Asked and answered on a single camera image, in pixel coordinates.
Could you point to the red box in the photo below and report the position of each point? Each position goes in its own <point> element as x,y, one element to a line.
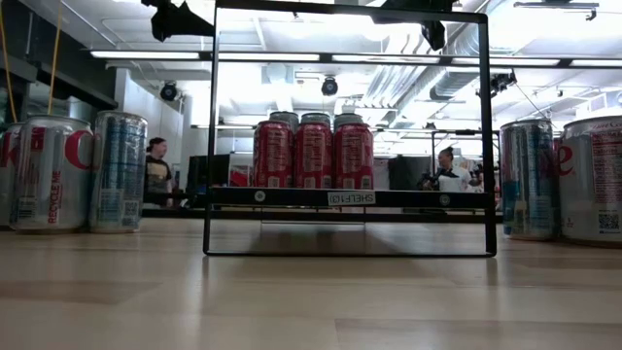
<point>237,177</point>

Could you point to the round black ceiling lamp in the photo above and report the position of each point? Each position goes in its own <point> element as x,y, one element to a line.
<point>168,91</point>
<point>329,86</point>

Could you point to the long ceiling light strip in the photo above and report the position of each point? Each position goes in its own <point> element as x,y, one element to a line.
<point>146,55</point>

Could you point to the black monitor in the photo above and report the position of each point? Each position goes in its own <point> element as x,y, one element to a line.
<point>410,171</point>
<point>221,170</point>

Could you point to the dark wall shelving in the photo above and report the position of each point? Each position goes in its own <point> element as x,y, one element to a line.
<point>73,82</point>

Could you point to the black aluminium table frame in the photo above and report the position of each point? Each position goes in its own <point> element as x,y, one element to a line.
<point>418,216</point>

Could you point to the black frame background table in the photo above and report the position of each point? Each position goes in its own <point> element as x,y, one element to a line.
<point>457,131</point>

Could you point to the slim silver blue can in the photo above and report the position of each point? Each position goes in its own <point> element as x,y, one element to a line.
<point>529,180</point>
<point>119,170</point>

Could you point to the silver diet cola can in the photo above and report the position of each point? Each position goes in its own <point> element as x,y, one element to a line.
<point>7,194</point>
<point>53,175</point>
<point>590,185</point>

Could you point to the tall slim grey can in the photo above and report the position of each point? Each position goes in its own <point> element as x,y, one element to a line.
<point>347,118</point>
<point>316,118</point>

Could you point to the black ceiling track light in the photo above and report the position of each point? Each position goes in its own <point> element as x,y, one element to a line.
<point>505,79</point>

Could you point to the silver ventilation duct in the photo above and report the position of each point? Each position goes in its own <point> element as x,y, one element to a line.
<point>449,85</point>

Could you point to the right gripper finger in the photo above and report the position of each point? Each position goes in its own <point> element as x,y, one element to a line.
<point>435,34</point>
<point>418,5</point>

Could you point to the person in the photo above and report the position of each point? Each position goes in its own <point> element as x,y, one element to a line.
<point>449,170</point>
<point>158,170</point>

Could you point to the black ceiling rail fixture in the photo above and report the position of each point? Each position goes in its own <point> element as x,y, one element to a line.
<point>556,5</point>

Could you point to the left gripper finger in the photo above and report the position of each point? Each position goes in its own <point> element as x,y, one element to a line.
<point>180,22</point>

